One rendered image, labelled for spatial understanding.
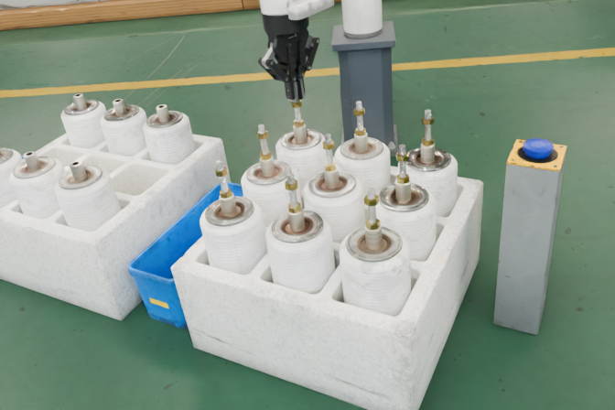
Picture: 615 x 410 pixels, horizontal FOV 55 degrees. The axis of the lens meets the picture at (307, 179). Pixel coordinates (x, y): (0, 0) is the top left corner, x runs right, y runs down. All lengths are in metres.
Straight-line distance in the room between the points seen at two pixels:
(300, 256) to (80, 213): 0.44
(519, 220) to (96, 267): 0.70
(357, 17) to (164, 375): 0.86
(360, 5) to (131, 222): 0.69
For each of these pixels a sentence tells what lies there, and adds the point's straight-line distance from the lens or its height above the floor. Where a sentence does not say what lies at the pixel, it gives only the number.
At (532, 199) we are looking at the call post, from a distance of 0.90.
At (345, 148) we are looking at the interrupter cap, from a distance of 1.03.
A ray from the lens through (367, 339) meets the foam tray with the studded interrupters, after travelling 0.82.
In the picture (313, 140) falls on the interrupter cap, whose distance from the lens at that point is 1.07.
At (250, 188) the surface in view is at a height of 0.25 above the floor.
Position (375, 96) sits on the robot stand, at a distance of 1.45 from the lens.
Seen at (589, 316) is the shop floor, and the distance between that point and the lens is 1.11.
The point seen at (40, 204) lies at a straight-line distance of 1.19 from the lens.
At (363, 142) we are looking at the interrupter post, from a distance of 1.02.
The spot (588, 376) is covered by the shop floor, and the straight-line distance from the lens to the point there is 1.02.
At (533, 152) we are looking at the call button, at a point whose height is 0.33.
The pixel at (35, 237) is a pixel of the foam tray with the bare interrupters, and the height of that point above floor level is 0.16.
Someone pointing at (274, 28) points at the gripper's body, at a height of 0.47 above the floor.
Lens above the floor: 0.75
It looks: 31 degrees down
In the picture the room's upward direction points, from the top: 7 degrees counter-clockwise
